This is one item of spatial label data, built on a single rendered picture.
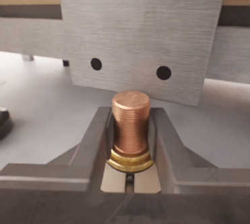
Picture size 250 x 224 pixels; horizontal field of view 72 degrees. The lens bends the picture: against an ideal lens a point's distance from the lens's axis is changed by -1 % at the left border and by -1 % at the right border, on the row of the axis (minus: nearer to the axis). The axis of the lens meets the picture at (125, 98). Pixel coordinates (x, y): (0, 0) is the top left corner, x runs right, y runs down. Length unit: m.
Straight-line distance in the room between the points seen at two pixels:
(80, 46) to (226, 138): 0.26
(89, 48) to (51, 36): 0.11
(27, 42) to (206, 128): 0.31
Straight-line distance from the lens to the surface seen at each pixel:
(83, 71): 0.17
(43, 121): 0.35
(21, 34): 0.30
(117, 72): 0.15
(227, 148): 0.31
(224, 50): 0.19
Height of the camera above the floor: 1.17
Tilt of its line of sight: 29 degrees up
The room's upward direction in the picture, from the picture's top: 180 degrees clockwise
